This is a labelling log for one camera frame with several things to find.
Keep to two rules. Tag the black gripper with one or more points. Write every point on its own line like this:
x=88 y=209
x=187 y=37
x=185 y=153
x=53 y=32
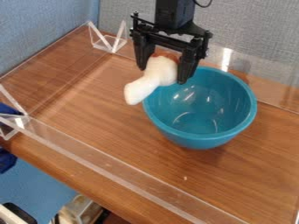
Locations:
x=187 y=39

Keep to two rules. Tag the white brown toy mushroom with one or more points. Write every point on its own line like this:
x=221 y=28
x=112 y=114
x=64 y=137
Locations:
x=160 y=74

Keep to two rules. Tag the blue plastic bowl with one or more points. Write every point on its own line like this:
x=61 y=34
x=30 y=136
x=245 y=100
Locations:
x=205 y=112

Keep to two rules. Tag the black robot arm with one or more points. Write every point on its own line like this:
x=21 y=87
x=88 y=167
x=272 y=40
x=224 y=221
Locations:
x=173 y=12

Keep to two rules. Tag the clear acrylic back barrier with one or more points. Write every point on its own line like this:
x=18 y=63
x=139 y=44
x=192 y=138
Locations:
x=273 y=80

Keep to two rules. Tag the clear acrylic barrier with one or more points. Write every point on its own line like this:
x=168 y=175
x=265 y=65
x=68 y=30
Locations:
x=273 y=80
x=151 y=188

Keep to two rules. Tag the clear acrylic front barrier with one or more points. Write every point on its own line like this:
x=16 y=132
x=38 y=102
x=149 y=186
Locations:
x=151 y=188

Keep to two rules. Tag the clear plastic box below table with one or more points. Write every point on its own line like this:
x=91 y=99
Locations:
x=79 y=211

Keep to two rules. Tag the black white object below table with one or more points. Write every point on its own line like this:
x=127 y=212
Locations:
x=13 y=215

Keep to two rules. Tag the clear acrylic corner bracket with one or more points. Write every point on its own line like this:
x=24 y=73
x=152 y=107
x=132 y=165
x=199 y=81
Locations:
x=107 y=42

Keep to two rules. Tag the clear acrylic front bracket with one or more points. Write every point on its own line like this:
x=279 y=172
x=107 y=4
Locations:
x=13 y=117

